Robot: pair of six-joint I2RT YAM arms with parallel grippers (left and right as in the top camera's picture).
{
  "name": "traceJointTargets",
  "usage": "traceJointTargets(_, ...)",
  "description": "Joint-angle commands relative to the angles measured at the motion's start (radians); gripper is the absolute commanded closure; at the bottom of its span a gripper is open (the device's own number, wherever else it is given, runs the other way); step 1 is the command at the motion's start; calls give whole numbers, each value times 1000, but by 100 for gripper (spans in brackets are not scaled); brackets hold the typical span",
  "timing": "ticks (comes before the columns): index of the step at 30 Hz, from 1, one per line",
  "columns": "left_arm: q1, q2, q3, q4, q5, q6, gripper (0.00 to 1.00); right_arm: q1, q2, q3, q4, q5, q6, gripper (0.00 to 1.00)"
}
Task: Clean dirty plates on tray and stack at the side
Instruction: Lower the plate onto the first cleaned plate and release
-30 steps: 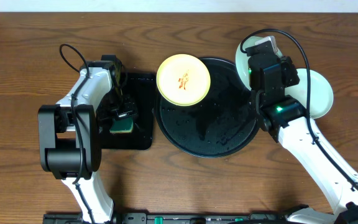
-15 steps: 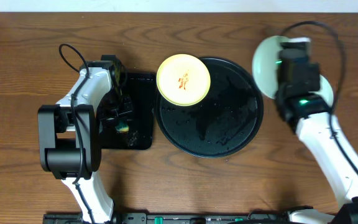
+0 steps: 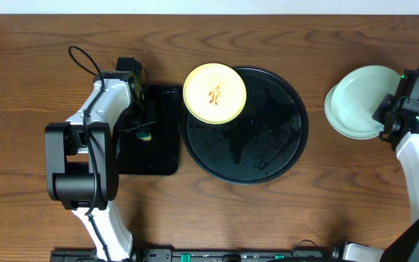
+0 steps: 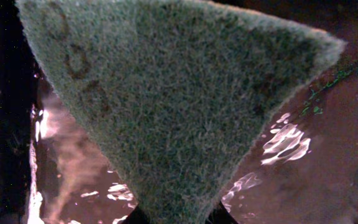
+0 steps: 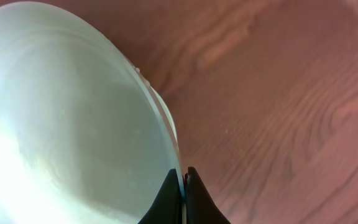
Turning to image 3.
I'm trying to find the green yellow sponge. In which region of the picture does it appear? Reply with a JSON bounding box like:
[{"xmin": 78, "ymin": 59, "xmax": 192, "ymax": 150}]
[{"xmin": 136, "ymin": 131, "xmax": 152, "ymax": 142}]

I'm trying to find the light green plate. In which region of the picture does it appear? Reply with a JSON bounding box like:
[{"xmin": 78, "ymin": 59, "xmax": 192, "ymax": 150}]
[
  {"xmin": 332, "ymin": 65, "xmax": 401, "ymax": 132},
  {"xmin": 324, "ymin": 86, "xmax": 383, "ymax": 140}
]

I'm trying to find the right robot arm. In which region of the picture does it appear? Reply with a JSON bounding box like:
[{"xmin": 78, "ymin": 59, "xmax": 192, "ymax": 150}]
[{"xmin": 340, "ymin": 94, "xmax": 419, "ymax": 261}]

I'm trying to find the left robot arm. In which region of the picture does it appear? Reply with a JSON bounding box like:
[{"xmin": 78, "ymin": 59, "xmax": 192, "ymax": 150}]
[{"xmin": 44, "ymin": 69, "xmax": 152, "ymax": 261}]

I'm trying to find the black rectangular tray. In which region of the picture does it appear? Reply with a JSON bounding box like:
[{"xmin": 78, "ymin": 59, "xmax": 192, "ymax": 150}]
[{"xmin": 113, "ymin": 85, "xmax": 183, "ymax": 175}]

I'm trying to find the black round tray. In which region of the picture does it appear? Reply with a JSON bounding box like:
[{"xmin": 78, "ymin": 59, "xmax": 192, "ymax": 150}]
[{"xmin": 180, "ymin": 66, "xmax": 308, "ymax": 185}]

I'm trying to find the yellow plate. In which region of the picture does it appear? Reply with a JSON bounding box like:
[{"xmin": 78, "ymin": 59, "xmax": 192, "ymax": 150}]
[{"xmin": 183, "ymin": 63, "xmax": 247, "ymax": 124}]

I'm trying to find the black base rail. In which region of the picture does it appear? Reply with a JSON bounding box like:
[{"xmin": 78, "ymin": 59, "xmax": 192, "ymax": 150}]
[{"xmin": 49, "ymin": 248, "xmax": 341, "ymax": 262}]

